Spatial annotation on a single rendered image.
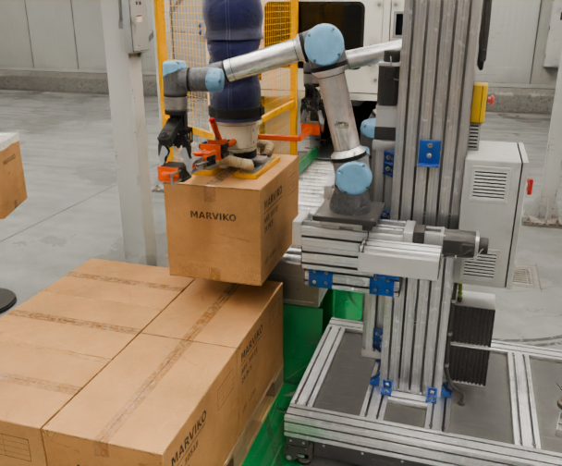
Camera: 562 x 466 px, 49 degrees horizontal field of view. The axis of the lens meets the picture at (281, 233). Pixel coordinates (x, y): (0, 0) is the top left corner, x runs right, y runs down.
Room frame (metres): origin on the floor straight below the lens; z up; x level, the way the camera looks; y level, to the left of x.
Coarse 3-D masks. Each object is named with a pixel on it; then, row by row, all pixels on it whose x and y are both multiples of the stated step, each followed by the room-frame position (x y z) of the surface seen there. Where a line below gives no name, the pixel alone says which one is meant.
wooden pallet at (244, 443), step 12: (276, 372) 2.45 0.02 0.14; (276, 384) 2.44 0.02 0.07; (264, 396) 2.27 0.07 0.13; (276, 396) 2.44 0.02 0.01; (264, 408) 2.33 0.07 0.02; (252, 420) 2.24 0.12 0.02; (252, 432) 2.16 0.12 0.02; (240, 444) 1.98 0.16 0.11; (228, 456) 1.87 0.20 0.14; (240, 456) 1.98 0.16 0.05
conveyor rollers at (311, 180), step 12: (312, 168) 4.59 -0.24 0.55; (324, 168) 4.63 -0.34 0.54; (300, 180) 4.31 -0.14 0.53; (312, 180) 4.29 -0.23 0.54; (324, 180) 4.27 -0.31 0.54; (300, 192) 3.95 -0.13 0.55; (312, 192) 4.01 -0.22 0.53; (300, 204) 3.69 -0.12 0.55; (312, 204) 3.73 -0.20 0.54; (288, 252) 2.93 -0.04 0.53; (300, 252) 2.92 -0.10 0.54
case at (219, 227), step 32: (288, 160) 2.71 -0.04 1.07; (192, 192) 2.30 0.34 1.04; (224, 192) 2.27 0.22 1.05; (256, 192) 2.23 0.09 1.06; (288, 192) 2.63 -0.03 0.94; (192, 224) 2.31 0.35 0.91; (224, 224) 2.27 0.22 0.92; (256, 224) 2.23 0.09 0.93; (288, 224) 2.64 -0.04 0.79; (192, 256) 2.31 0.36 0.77; (224, 256) 2.27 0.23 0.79; (256, 256) 2.23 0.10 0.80
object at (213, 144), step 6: (204, 144) 2.30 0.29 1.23; (210, 144) 2.30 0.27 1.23; (216, 144) 2.29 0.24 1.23; (222, 144) 2.35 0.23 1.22; (228, 144) 2.35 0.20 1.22; (210, 150) 2.30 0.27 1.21; (216, 150) 2.29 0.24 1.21; (222, 150) 2.29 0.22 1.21; (216, 156) 2.29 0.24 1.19; (222, 156) 2.29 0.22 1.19
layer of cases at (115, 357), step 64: (0, 320) 2.19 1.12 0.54; (64, 320) 2.19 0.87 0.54; (128, 320) 2.19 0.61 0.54; (192, 320) 2.19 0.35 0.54; (256, 320) 2.19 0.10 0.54; (0, 384) 1.75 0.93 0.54; (64, 384) 1.75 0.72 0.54; (128, 384) 1.75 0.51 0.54; (192, 384) 1.75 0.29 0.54; (256, 384) 2.18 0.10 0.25; (0, 448) 1.57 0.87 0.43; (64, 448) 1.50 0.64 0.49; (128, 448) 1.43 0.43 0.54; (192, 448) 1.59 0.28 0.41
